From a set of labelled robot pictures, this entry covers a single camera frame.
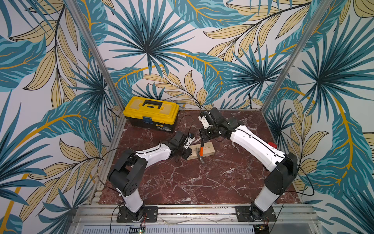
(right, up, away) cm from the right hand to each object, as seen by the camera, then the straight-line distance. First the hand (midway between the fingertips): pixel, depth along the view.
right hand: (201, 134), depth 81 cm
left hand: (-7, -12, +10) cm, 17 cm away
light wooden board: (+6, -10, +11) cm, 16 cm away
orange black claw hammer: (0, -11, +5) cm, 12 cm away
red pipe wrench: (+51, -8, +19) cm, 55 cm away
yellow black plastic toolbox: (-30, +13, +13) cm, 36 cm away
